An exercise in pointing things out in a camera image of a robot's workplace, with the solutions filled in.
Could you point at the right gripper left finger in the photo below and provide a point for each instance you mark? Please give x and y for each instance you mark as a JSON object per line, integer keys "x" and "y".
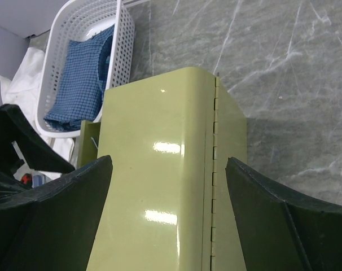
{"x": 53, "y": 226}

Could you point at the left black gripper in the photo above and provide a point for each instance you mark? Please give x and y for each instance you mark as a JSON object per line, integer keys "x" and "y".
{"x": 20, "y": 145}

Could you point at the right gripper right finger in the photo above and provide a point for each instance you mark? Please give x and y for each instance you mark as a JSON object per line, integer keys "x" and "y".
{"x": 280, "y": 228}

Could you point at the white cloth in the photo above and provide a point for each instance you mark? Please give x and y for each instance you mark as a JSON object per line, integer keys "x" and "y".
{"x": 24, "y": 90}

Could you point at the olive green metal drawer box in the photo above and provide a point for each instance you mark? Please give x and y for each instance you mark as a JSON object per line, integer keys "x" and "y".
{"x": 168, "y": 206}

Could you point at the blue checkered cloth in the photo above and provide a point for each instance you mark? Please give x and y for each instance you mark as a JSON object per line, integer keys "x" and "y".
{"x": 82, "y": 83}

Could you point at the white plastic perforated basket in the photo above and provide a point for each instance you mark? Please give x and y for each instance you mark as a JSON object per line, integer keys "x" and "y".
{"x": 80, "y": 21}

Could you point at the blue red handled screwdriver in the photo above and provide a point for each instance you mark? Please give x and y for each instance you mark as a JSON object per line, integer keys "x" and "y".
{"x": 33, "y": 181}

